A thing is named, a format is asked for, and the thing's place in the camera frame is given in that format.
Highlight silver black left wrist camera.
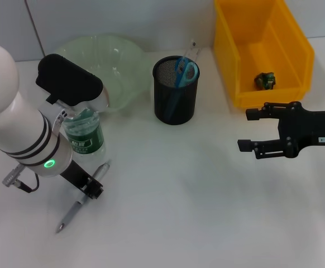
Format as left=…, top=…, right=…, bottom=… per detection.
left=35, top=54, right=110, bottom=113

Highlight yellow plastic bin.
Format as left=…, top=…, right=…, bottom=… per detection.
left=213, top=0, right=316, bottom=109

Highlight grey ballpoint pen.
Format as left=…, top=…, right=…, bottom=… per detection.
left=55, top=160, right=111, bottom=235

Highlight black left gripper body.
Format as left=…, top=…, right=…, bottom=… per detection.
left=59, top=160, right=93, bottom=194

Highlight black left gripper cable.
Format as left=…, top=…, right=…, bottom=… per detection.
left=1, top=164, right=41, bottom=194

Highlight clear green-label plastic bottle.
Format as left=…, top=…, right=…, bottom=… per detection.
left=61, top=108, right=107, bottom=157

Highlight blue scissors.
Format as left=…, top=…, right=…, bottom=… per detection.
left=164, top=55, right=200, bottom=121

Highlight black mesh pen holder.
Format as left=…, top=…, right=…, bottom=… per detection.
left=152, top=55, right=201, bottom=126

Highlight translucent green fruit plate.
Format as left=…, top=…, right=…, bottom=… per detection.
left=53, top=33, right=151, bottom=114

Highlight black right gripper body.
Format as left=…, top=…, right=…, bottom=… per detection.
left=278, top=100, right=325, bottom=159

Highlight clear plastic ruler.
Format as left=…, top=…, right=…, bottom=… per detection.
left=179, top=39, right=204, bottom=68

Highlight green plastic wrapper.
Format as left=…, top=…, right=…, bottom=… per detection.
left=253, top=71, right=278, bottom=90

